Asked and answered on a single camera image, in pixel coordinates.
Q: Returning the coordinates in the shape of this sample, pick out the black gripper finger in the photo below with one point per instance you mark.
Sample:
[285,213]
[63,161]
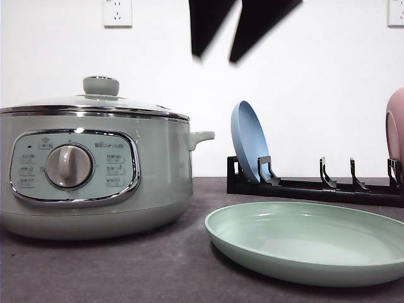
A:
[206,17]
[257,18]

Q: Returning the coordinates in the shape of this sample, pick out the glass steamer lid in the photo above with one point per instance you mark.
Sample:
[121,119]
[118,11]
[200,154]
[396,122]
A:
[101,97]

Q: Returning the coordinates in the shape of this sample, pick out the green plate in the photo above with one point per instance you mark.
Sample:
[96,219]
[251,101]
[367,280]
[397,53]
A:
[315,244]

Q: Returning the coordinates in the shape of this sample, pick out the blue plate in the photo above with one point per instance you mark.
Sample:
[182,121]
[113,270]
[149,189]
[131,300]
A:
[249,138]

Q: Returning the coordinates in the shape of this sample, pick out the black plate rack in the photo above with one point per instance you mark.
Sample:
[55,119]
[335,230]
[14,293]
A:
[356,191]

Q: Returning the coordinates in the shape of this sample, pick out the pink plate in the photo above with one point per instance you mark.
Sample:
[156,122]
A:
[395,126]

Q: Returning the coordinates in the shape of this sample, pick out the green electric steamer pot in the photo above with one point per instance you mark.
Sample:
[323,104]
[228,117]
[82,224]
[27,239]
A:
[98,167]

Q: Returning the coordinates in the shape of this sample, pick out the white wall socket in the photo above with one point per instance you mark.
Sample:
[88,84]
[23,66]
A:
[394,14]
[118,14]

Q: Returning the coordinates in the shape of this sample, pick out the white wall socket right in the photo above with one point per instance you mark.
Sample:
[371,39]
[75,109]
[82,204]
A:
[394,14]

